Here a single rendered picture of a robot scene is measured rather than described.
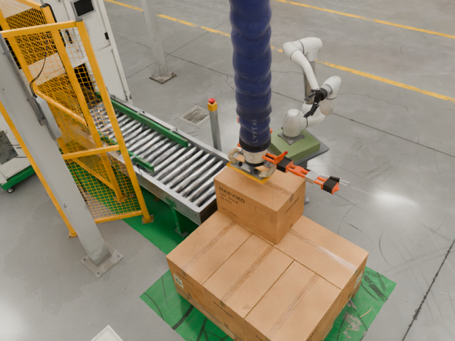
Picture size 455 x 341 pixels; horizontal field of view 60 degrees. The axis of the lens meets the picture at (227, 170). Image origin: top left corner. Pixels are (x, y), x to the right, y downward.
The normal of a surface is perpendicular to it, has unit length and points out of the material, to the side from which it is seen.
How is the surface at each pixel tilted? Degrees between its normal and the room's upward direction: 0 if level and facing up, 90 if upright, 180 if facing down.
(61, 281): 0
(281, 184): 0
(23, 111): 90
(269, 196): 0
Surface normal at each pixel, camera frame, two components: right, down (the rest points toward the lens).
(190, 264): -0.08, -0.72
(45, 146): 0.75, 0.41
